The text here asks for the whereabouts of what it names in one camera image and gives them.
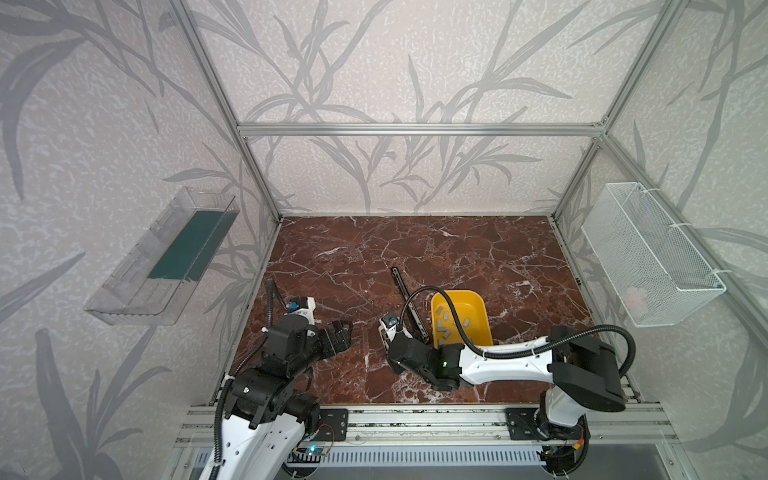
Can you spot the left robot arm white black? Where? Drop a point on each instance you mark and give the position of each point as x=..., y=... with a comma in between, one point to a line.
x=261, y=417

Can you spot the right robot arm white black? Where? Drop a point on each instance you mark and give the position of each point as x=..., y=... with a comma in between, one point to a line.
x=583, y=368

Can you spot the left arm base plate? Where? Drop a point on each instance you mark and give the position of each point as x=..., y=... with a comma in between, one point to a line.
x=333, y=425

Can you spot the aluminium frame crossbar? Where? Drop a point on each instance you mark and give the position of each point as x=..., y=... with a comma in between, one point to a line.
x=419, y=129

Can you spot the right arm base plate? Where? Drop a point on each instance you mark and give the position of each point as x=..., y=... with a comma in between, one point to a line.
x=523, y=423

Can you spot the yellow plastic tray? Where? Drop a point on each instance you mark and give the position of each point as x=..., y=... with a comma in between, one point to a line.
x=472, y=315

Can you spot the clear plastic wall bin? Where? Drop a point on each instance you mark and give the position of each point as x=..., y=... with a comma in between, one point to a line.
x=153, y=284

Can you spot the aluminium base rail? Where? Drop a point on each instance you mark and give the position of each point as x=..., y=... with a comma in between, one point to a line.
x=484, y=424

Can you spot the green circuit board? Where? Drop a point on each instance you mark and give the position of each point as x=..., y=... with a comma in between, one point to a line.
x=309, y=454

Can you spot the white wire mesh basket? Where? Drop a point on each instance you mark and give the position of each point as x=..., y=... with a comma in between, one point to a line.
x=658, y=274

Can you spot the black stapler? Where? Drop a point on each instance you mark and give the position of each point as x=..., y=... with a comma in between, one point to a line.
x=411, y=316

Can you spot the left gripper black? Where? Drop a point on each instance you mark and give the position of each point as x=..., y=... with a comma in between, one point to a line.
x=339, y=335

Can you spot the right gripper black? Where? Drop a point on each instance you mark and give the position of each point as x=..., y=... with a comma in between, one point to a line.
x=402, y=335

